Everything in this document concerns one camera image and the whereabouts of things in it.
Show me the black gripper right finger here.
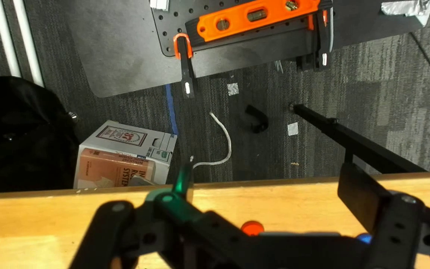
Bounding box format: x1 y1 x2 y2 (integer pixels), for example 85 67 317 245
338 161 430 269

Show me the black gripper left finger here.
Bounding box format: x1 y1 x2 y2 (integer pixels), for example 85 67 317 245
67 155 257 269

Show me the white orange cardboard box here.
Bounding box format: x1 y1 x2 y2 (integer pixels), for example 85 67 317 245
72 118 179 190

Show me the black tripod leg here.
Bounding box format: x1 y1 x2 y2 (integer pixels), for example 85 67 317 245
288 101 429 175

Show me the blue tape strip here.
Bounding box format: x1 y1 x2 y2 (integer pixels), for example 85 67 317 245
164 84 181 136

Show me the orange disc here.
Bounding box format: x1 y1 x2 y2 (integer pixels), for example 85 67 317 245
241 218 266 237

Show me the black bag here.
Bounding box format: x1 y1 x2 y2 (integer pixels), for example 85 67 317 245
0 75 82 194

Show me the white paper square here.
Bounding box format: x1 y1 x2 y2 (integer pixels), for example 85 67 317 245
285 121 300 137

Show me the black curved hook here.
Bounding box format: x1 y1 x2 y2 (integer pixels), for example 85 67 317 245
244 103 270 134

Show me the white QR tag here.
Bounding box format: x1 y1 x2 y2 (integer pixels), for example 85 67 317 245
226 81 242 97

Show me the black clamp with orange grips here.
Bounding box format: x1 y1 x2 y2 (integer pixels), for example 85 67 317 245
294 0 338 72

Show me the white floor strip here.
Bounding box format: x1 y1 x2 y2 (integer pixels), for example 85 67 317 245
12 0 47 89

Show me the black pegboard plate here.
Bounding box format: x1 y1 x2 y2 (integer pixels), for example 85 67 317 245
150 0 338 60

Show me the black flat board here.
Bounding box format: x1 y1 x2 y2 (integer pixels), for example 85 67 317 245
188 21 323 79

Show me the crumpled white paper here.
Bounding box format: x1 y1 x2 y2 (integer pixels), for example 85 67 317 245
379 0 430 27

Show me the small white box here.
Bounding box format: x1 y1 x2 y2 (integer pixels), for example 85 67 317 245
148 0 170 12

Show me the orange spirit level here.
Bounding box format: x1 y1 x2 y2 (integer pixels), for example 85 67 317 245
194 0 323 45

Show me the white cable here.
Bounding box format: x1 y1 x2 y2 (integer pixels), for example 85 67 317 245
190 110 235 172

